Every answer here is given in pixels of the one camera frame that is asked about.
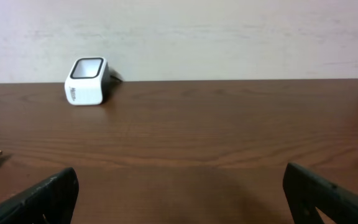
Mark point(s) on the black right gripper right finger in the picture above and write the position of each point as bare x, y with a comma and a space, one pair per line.
308, 193

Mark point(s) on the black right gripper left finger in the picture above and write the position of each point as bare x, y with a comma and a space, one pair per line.
52, 200

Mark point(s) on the white barcode scanner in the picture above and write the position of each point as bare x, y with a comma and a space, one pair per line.
87, 82

